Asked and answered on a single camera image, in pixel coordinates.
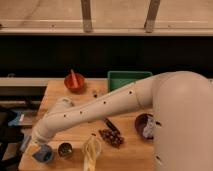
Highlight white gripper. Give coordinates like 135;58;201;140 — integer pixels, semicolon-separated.
20;132;48;152

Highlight blue sponge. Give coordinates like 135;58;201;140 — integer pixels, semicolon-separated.
33;149;47;162

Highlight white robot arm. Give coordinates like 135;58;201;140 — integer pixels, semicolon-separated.
31;71;213;171

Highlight blue plastic cup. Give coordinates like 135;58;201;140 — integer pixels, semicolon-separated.
33;144;54;163

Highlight small metal cup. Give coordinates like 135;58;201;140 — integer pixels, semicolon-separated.
58;142;73;158

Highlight black bag with blue item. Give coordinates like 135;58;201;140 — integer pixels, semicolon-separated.
0;106;24;171

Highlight pink spoon in bowl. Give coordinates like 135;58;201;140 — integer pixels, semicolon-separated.
71;69;79;88

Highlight red bowl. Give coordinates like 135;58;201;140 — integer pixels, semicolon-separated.
64;73;85;92

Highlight green plastic tray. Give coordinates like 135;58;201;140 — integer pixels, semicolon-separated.
107;71;152;92

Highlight purple bowl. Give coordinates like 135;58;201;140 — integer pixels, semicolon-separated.
135;113;154;140

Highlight crumpled grey cloth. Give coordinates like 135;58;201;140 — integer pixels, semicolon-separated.
143;116;154;138

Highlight black handled knife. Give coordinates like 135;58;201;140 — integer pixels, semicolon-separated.
104;118;120;134

